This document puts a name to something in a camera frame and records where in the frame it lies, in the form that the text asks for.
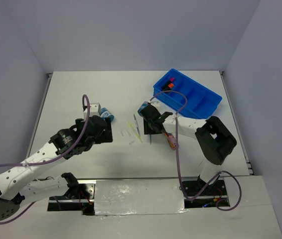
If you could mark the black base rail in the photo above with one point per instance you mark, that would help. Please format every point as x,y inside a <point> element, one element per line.
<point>83,201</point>

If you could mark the left blue jar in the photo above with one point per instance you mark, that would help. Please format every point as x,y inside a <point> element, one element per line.
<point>105,113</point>

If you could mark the orange tip black highlighter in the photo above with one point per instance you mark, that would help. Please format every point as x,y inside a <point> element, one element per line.
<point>167,87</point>

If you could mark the pink cap glue tube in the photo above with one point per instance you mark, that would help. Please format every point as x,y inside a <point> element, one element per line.
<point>171,140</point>

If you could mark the silver foil plate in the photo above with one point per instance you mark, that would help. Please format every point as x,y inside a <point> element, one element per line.
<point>138,197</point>

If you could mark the blue jar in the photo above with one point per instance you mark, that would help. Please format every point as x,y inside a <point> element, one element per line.
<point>105,113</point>
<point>143,105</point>

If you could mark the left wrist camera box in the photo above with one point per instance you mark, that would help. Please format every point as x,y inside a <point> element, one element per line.
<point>94,110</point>

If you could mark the blue compartment tray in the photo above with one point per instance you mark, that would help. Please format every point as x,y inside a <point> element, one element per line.
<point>200,101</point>

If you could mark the yellow thin pen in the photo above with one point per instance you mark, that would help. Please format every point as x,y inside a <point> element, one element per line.
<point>135,132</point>

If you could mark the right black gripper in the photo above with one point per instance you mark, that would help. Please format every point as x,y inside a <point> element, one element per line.
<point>148,130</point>

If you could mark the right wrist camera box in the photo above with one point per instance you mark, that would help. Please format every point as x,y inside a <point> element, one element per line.
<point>156,104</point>

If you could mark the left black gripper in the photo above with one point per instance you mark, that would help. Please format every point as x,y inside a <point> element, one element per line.
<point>106,136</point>

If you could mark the blue thin pen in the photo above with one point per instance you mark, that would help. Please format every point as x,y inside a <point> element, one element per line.
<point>137,125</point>

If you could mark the pink cap black highlighter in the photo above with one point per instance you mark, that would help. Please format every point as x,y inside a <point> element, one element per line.
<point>169,81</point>

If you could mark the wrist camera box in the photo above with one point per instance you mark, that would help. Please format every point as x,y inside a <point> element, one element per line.
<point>94,110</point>
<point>156,104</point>

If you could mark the right blue jar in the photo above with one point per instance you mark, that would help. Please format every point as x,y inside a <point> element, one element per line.
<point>143,105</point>

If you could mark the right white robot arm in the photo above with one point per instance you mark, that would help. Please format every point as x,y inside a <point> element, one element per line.
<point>215,141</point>

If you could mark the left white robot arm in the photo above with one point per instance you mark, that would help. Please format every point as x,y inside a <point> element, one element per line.
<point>22,185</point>

